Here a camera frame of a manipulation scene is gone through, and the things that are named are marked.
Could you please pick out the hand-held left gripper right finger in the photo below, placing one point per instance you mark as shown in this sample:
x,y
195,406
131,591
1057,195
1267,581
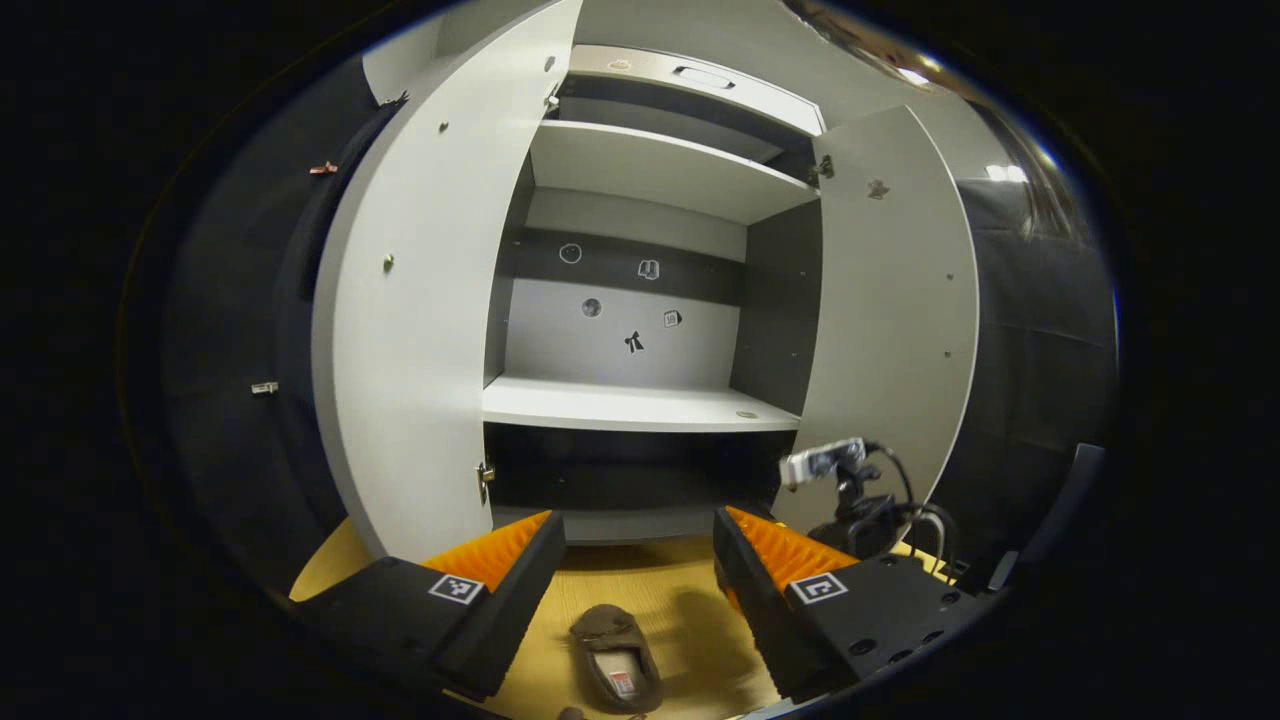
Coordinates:
x,y
765,610

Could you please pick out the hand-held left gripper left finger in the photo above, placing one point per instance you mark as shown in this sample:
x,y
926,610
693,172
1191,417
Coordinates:
x,y
510,610

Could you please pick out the dark cloth clip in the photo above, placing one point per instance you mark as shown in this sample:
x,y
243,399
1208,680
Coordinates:
x,y
395,100

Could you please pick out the small ceiling light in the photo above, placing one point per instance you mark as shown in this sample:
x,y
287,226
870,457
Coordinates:
x,y
1005,172

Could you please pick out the brown fuzzy shoe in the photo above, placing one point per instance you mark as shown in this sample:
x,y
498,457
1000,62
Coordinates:
x,y
615,660

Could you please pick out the black backdrop cloth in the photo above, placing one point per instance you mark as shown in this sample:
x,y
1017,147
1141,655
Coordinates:
x,y
240,300
1040,350

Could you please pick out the white shoe cabinet door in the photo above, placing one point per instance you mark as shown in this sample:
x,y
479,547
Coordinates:
x,y
410,330
890,320

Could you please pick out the white cabinet shelf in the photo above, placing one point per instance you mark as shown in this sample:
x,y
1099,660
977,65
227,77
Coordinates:
x,y
660,165
630,405

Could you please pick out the white shoe cabinet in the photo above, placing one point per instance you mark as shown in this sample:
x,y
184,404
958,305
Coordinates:
x,y
640,470

